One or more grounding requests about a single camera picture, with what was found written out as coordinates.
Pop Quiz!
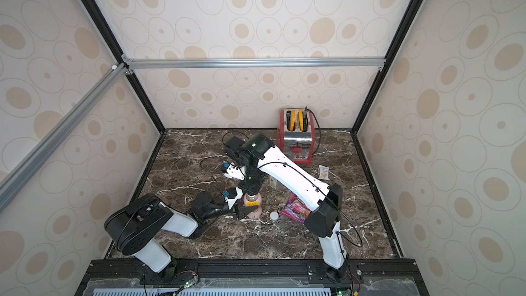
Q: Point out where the clear pink drink bottle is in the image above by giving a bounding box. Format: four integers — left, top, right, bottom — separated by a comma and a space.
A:
243, 193, 262, 220

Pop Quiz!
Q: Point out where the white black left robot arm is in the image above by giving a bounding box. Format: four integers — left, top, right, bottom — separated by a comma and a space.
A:
104, 188, 260, 277

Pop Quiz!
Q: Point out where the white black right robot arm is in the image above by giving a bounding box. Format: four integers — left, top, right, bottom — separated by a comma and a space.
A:
222, 134, 347, 270

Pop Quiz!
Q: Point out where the white loose bottle cap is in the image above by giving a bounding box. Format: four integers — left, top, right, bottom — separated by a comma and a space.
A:
270, 211, 279, 221

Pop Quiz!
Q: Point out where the purple candy bag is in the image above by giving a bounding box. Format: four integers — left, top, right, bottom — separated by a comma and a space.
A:
279, 193, 311, 223

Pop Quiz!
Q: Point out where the red and steel toaster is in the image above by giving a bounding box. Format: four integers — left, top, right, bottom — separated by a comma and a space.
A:
276, 108, 316, 165

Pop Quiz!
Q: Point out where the white cracker snack packet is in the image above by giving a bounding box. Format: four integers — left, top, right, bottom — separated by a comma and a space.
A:
319, 165, 330, 180

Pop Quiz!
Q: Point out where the yellow toy toast slice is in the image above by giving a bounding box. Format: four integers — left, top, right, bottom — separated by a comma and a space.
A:
297, 109, 309, 132
286, 110, 296, 132

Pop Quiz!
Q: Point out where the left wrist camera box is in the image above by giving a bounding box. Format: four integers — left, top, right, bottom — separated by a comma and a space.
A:
224, 187, 243, 210

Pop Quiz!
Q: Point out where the black left camera cable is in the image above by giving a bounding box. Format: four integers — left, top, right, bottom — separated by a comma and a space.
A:
209, 175, 227, 198

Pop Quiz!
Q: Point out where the black camera cable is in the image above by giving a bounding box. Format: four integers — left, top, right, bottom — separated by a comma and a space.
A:
199, 130, 250, 170
209, 175, 227, 198

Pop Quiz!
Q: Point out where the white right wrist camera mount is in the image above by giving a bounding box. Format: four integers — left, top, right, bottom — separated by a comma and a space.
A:
221, 163, 246, 180

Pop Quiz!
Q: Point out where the black right camera cable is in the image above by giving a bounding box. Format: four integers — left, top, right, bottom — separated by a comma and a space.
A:
199, 130, 250, 170

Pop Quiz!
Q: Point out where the black toaster power cable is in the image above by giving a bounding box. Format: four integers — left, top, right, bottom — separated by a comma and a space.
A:
303, 106, 322, 157

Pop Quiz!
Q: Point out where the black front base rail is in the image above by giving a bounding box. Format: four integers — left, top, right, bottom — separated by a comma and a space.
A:
75, 258, 429, 295

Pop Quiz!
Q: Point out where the aluminium horizontal frame bar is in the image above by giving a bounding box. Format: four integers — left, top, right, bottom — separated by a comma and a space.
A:
121, 54, 386, 70

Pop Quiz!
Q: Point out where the aluminium diagonal frame bar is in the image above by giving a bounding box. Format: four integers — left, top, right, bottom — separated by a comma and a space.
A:
1, 62, 127, 210

